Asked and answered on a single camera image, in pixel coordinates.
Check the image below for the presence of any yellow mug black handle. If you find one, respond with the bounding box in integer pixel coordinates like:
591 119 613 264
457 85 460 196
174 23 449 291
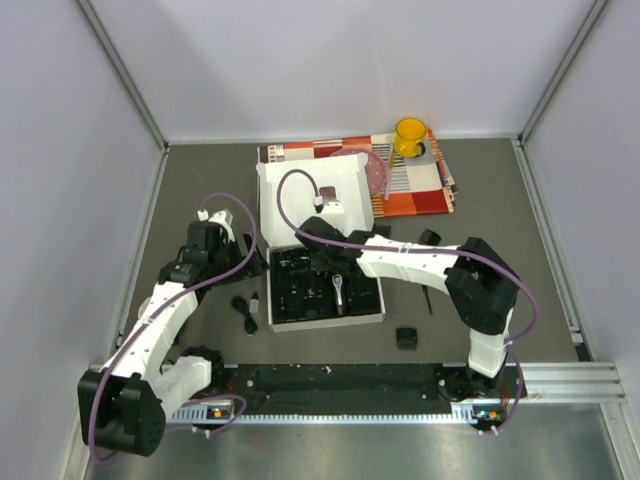
394 118 427 158

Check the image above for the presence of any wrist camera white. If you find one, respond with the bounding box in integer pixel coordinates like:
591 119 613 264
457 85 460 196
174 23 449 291
197 209 236 242
312 186 345 215

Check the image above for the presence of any aluminium frame rail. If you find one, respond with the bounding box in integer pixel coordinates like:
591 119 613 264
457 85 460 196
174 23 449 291
514 362 629 401

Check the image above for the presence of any white cable duct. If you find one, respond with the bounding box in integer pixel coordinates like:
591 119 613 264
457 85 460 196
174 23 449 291
164 399 506 426

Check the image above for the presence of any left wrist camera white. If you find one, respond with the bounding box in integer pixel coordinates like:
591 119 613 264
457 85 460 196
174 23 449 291
197 209 236 242

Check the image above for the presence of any silver hair clipper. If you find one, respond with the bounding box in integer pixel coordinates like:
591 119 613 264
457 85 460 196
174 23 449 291
331 274 345 316

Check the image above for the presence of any black plastic tray insert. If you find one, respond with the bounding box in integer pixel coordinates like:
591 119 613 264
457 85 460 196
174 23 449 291
268 246 383 330

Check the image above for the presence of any black charging cable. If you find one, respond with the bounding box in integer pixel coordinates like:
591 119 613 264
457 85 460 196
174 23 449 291
231 295 260 336

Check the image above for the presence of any black clipper comb guard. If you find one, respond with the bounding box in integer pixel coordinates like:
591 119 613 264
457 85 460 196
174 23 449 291
372 224 391 239
395 327 418 351
419 229 442 246

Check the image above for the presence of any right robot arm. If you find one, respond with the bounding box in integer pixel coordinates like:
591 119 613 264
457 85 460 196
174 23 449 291
295 216 519 401

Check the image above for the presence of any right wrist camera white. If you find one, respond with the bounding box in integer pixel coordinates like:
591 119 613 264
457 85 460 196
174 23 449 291
312 186 345 215

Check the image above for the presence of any white cardboard box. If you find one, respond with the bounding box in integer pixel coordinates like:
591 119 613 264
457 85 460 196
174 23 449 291
257 154 386 333

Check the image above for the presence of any orange patterned cloth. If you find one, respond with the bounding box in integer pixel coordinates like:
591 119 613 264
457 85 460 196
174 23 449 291
257 129 457 219

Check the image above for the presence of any small oil bottle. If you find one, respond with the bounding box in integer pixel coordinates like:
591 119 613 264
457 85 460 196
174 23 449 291
249 292 260 314

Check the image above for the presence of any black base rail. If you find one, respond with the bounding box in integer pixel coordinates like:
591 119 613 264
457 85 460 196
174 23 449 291
214 363 506 416

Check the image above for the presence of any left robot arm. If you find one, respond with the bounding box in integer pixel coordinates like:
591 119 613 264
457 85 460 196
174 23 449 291
77 210 267 456

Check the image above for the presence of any pink dotted plate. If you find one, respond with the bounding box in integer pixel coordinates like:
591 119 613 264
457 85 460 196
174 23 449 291
331 147 391 195

